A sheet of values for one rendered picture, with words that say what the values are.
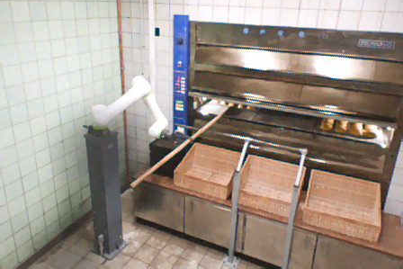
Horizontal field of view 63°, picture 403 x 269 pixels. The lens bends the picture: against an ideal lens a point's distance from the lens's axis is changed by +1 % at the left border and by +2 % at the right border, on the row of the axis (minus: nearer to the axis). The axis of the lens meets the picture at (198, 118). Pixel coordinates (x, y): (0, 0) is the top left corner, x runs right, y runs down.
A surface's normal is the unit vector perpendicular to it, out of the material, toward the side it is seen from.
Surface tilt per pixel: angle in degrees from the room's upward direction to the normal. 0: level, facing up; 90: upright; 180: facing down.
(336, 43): 90
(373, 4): 90
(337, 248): 90
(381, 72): 70
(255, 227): 90
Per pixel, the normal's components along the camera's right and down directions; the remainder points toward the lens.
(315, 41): -0.43, 0.30
